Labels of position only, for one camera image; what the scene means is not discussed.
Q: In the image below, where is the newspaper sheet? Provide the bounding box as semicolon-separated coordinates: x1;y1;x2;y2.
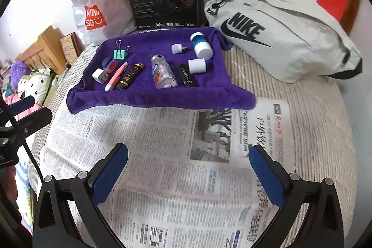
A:
39;98;294;247

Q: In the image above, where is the black and gold tube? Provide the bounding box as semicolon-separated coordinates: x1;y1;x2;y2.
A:
115;63;144;90

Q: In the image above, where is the patterned book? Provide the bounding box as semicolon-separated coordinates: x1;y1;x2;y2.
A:
60;32;84;65

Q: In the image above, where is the black cable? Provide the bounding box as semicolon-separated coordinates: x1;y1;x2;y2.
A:
0;93;47;179

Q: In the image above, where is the mint green binder clip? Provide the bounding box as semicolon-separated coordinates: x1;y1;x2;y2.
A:
113;39;130;60

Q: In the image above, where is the blue and white bottle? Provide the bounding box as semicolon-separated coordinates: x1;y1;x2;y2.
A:
190;32;214;60

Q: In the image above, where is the grey Nike waist bag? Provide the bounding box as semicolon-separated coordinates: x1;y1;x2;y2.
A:
204;0;362;83

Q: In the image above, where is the purple towel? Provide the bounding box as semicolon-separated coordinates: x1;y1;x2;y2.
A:
66;28;256;115

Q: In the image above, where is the purple plush toy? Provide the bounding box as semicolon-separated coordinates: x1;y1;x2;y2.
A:
10;61;31;89

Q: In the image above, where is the small translucent white cap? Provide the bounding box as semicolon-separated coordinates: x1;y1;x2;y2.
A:
171;43;188;54

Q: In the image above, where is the clear candy bottle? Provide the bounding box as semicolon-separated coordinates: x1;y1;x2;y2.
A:
151;54;178;89

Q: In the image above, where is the pink and grey pen tube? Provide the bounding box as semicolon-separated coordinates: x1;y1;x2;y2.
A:
105;62;128;91

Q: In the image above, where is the floral pillow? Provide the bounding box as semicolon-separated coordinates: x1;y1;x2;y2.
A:
17;68;55;106

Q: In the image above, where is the blue and pink jar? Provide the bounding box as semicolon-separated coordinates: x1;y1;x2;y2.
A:
102;57;116;74

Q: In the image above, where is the pink patterned blanket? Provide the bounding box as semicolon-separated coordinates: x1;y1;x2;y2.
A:
4;93;40;234

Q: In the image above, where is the white USB charger plug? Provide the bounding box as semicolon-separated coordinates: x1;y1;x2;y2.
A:
92;69;108;84

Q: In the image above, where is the white Miniso plastic bag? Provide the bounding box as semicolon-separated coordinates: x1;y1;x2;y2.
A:
71;0;136;46

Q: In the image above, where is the small white cylinder cap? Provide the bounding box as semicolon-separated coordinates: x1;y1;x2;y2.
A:
188;59;207;74

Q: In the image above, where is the black Horizon stick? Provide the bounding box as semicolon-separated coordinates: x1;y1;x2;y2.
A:
176;64;199;87

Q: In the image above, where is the striped grey bed sheet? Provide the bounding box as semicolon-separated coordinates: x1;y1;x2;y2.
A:
32;48;356;232

